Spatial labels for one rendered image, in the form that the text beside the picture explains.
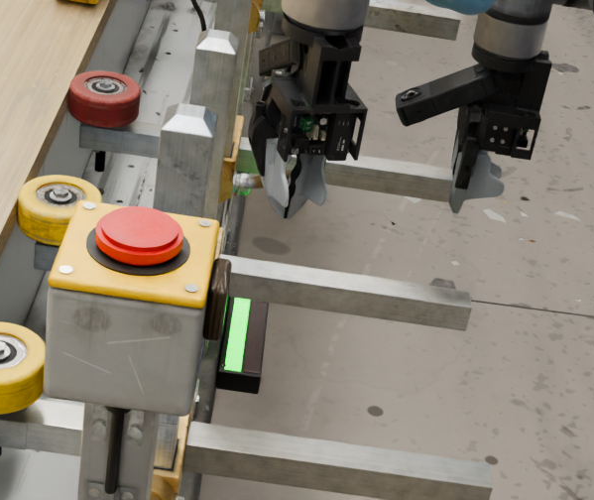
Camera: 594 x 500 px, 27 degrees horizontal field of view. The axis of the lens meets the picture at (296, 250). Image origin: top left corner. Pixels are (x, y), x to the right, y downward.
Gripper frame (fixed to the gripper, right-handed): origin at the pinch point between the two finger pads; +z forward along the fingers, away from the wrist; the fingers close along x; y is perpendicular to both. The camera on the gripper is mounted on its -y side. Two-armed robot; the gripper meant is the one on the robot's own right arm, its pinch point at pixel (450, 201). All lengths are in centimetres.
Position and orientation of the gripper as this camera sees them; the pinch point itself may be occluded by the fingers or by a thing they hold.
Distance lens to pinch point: 148.6
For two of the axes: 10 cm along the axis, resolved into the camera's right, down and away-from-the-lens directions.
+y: 9.9, 1.4, 0.3
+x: 0.4, -5.3, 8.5
